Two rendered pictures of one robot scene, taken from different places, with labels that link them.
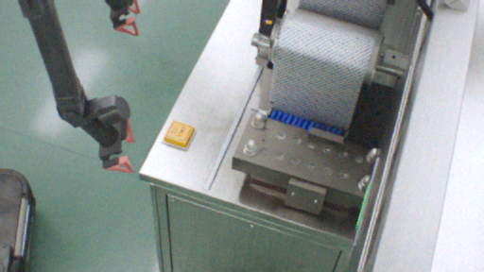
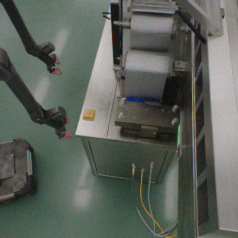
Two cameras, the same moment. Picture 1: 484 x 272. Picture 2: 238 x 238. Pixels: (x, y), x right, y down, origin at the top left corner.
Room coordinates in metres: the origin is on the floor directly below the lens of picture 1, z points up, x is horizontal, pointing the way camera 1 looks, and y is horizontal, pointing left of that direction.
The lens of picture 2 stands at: (0.28, 0.06, 2.29)
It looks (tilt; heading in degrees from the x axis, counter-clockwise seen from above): 58 degrees down; 355
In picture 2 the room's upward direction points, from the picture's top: 2 degrees counter-clockwise
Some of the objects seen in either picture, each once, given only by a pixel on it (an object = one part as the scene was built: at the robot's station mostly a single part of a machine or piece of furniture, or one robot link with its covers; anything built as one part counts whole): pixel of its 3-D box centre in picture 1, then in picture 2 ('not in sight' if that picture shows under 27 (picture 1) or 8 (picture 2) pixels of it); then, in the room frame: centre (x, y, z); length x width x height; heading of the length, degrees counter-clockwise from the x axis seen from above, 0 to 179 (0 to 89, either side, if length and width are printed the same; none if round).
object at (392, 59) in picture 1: (395, 59); (179, 65); (1.20, -0.36, 1.28); 0.06 x 0.05 x 0.02; 75
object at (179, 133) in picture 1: (179, 133); (88, 113); (1.18, 0.19, 0.91); 0.07 x 0.07 x 0.02; 75
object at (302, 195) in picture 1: (304, 197); (149, 132); (0.97, -0.18, 0.97); 0.10 x 0.03 x 0.11; 75
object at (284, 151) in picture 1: (310, 161); (147, 116); (1.06, -0.19, 1.00); 0.40 x 0.16 x 0.06; 75
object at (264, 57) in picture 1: (266, 74); (120, 81); (1.32, -0.05, 1.05); 0.06 x 0.05 x 0.31; 75
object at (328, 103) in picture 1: (312, 99); (144, 89); (1.19, -0.17, 1.11); 0.23 x 0.01 x 0.18; 75
